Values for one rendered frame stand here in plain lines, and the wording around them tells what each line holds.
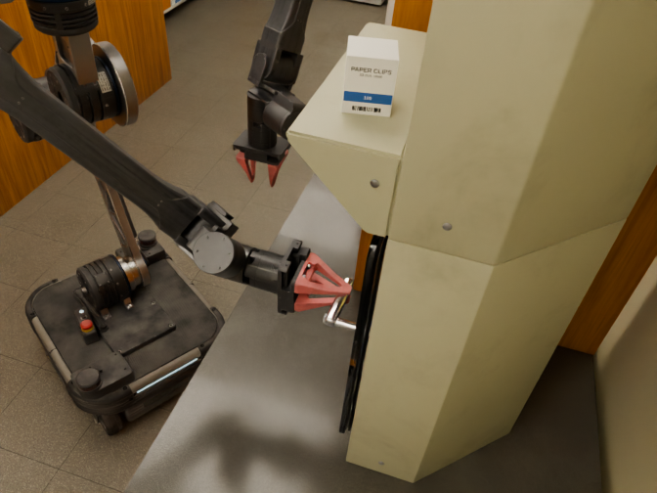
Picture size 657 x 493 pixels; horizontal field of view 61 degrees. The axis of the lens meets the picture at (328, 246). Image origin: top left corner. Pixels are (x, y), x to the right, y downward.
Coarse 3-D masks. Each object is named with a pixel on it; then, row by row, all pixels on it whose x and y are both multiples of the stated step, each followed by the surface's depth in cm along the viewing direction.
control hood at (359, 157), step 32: (384, 32) 74; (416, 32) 74; (416, 64) 67; (320, 96) 59; (288, 128) 54; (320, 128) 54; (352, 128) 54; (384, 128) 55; (320, 160) 54; (352, 160) 53; (384, 160) 52; (352, 192) 55; (384, 192) 54; (384, 224) 57
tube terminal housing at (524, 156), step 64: (448, 0) 42; (512, 0) 40; (576, 0) 39; (640, 0) 41; (448, 64) 45; (512, 64) 43; (576, 64) 42; (640, 64) 46; (448, 128) 48; (512, 128) 46; (576, 128) 48; (640, 128) 53; (448, 192) 52; (512, 192) 50; (576, 192) 54; (640, 192) 61; (384, 256) 59; (448, 256) 57; (512, 256) 56; (576, 256) 64; (384, 320) 66; (448, 320) 62; (512, 320) 66; (384, 384) 73; (448, 384) 70; (512, 384) 80; (384, 448) 83; (448, 448) 85
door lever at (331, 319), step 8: (344, 280) 82; (352, 280) 82; (336, 296) 79; (344, 296) 79; (336, 304) 78; (344, 304) 79; (328, 312) 77; (336, 312) 77; (328, 320) 76; (336, 320) 76; (344, 320) 76; (344, 328) 76; (352, 328) 76
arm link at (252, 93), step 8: (256, 88) 104; (264, 88) 105; (248, 96) 103; (256, 96) 103; (264, 96) 103; (272, 96) 102; (248, 104) 104; (256, 104) 103; (264, 104) 103; (248, 112) 105; (256, 112) 104; (256, 120) 105
